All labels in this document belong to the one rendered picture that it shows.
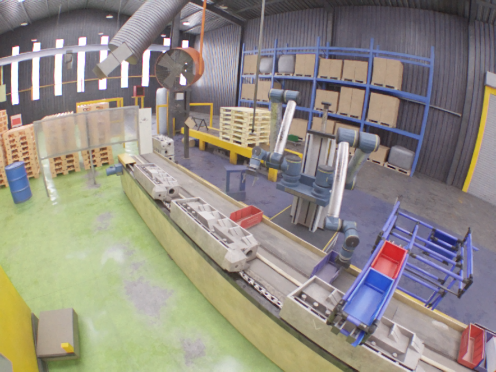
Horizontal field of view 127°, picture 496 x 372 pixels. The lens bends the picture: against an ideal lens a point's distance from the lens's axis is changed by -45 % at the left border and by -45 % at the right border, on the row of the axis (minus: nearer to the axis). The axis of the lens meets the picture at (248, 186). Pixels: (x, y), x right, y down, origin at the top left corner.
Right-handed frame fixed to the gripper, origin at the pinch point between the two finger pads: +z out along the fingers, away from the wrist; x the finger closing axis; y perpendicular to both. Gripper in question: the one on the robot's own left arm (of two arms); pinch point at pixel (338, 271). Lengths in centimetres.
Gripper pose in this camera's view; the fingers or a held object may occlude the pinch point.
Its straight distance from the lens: 193.1
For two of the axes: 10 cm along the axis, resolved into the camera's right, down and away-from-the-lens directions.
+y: -7.3, 2.3, -6.5
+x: 6.8, 3.4, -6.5
